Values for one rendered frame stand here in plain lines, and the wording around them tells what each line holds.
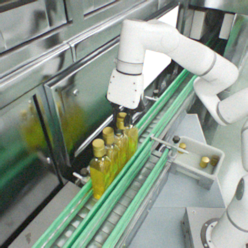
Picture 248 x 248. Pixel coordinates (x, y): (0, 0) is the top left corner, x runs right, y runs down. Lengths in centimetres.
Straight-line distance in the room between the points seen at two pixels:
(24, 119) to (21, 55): 17
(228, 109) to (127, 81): 35
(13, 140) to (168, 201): 67
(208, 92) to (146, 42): 30
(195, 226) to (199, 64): 53
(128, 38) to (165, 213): 70
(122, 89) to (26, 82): 25
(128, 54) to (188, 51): 21
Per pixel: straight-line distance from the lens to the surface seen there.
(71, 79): 71
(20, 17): 63
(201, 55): 75
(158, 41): 65
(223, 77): 80
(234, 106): 83
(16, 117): 67
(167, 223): 103
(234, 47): 163
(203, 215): 95
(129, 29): 64
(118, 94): 70
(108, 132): 73
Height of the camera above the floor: 167
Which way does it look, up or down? 43 degrees down
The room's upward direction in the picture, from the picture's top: straight up
